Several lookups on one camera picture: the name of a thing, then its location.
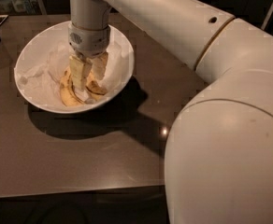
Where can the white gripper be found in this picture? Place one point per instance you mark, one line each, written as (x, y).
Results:
(90, 41)

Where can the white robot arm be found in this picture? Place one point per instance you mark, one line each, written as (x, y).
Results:
(219, 152)

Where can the white paper liner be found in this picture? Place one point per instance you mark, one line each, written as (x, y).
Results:
(40, 75)

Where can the yellow banana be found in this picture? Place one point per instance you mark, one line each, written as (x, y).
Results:
(93, 88)
(68, 97)

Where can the white bowl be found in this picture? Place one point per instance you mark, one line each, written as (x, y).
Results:
(36, 44)

